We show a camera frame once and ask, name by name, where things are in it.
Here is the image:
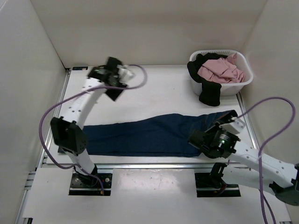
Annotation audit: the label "white laundry basket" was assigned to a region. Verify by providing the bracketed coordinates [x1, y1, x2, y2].
[187, 49, 253, 96]

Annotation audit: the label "pink garment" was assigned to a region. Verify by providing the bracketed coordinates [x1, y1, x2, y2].
[198, 53, 245, 84]

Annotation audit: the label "dark blue denim trousers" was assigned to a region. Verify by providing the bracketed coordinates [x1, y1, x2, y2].
[83, 110, 237, 158]

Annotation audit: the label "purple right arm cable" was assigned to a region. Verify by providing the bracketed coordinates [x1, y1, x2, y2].
[230, 97, 295, 224]

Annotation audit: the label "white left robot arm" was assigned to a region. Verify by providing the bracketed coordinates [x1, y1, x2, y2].
[50, 57, 131, 187]

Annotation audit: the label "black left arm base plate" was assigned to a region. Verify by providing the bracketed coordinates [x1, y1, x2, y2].
[69, 171, 113, 196]

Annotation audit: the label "black garment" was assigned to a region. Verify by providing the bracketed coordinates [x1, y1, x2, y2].
[187, 53, 227, 107]

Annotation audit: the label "aluminium right side rail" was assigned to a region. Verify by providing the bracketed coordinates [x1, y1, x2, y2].
[236, 92, 260, 150]

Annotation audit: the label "aluminium table edge rail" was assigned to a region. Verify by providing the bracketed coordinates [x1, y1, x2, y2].
[25, 162, 241, 182]

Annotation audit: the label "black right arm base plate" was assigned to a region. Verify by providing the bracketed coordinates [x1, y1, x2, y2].
[195, 173, 241, 198]

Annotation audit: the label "small blue label sticker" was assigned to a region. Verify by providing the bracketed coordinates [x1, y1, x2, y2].
[72, 66, 88, 70]

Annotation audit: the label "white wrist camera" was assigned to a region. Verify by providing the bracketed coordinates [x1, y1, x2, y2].
[117, 65, 135, 83]
[220, 117, 246, 135]

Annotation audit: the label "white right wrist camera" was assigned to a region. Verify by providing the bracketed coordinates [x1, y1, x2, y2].
[220, 117, 246, 135]

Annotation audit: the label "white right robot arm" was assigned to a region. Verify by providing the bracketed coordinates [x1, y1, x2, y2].
[188, 121, 299, 206]

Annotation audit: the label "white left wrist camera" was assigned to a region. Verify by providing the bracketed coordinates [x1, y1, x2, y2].
[117, 65, 135, 83]

